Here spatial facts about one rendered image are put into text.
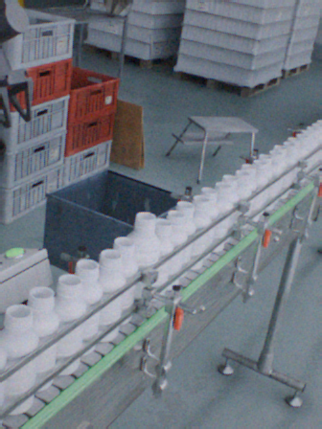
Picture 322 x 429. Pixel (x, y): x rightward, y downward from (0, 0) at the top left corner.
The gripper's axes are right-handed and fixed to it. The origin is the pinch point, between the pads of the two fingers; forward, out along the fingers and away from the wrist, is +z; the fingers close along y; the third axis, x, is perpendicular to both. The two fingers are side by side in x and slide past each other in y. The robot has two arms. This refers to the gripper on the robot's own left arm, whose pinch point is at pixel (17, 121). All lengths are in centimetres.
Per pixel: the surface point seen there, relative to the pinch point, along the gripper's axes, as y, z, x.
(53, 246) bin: 39, 35, 39
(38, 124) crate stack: 196, -4, 151
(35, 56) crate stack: 189, -37, 131
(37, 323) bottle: -34.7, 29.9, -18.3
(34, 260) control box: -18.2, 24.4, -6.7
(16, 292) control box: -23.9, 27.8, -5.6
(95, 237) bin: 39, 35, 23
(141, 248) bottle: -6.4, 29.7, -21.0
